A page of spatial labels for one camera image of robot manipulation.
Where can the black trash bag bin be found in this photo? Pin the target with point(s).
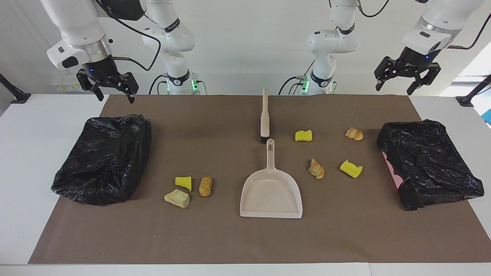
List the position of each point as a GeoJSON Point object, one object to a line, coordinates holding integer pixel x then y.
{"type": "Point", "coordinates": [103, 161]}

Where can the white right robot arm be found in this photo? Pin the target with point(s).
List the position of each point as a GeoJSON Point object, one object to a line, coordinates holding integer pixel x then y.
{"type": "Point", "coordinates": [76, 23]}

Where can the beige plastic dustpan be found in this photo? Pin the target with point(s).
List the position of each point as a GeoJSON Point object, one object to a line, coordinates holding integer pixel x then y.
{"type": "Point", "coordinates": [270, 195]}

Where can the pale bread chunk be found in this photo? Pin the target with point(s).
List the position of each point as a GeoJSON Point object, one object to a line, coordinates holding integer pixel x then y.
{"type": "Point", "coordinates": [177, 198]}

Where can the pink plastic bin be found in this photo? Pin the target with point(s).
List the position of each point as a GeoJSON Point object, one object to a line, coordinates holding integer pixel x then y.
{"type": "Point", "coordinates": [392, 168]}

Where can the small yellow sponge piece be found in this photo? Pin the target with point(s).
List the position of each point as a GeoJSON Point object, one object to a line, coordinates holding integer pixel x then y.
{"type": "Point", "coordinates": [183, 182]}

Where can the yellow green scouring sponge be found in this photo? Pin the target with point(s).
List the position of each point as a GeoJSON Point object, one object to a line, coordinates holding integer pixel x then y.
{"type": "Point", "coordinates": [303, 136]}

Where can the blue object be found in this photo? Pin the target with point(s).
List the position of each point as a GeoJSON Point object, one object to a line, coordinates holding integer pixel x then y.
{"type": "Point", "coordinates": [488, 117]}

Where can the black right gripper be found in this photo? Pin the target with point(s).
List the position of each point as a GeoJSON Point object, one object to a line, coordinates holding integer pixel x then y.
{"type": "Point", "coordinates": [101, 69]}

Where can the black clamp stand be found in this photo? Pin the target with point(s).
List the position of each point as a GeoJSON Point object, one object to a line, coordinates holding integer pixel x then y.
{"type": "Point", "coordinates": [17, 97]}
{"type": "Point", "coordinates": [466, 100]}

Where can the brown table mat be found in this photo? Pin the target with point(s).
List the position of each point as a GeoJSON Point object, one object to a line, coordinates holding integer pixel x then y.
{"type": "Point", "coordinates": [230, 237]}

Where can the white wall sockets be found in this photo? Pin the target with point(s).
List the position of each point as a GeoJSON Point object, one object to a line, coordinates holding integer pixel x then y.
{"type": "Point", "coordinates": [61, 86]}

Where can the black trash bag liner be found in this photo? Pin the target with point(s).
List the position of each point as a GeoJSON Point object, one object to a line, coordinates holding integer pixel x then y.
{"type": "Point", "coordinates": [429, 161]}

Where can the beige brush black bristles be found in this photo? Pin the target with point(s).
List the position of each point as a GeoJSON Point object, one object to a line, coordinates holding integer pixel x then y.
{"type": "Point", "coordinates": [264, 122]}

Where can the curved yellow sponge piece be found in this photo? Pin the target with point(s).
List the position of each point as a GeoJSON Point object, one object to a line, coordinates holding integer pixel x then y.
{"type": "Point", "coordinates": [351, 169]}

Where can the brown fried croquette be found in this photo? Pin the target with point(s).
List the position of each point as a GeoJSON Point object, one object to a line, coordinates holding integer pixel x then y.
{"type": "Point", "coordinates": [205, 187]}

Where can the striped bread piece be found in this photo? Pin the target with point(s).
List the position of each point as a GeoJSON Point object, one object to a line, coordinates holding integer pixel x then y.
{"type": "Point", "coordinates": [317, 170]}
{"type": "Point", "coordinates": [353, 134]}

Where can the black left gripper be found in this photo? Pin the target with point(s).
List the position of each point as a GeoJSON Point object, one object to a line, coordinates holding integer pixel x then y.
{"type": "Point", "coordinates": [418, 59]}

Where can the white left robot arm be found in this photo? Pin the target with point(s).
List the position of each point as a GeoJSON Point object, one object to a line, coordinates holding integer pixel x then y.
{"type": "Point", "coordinates": [332, 42]}

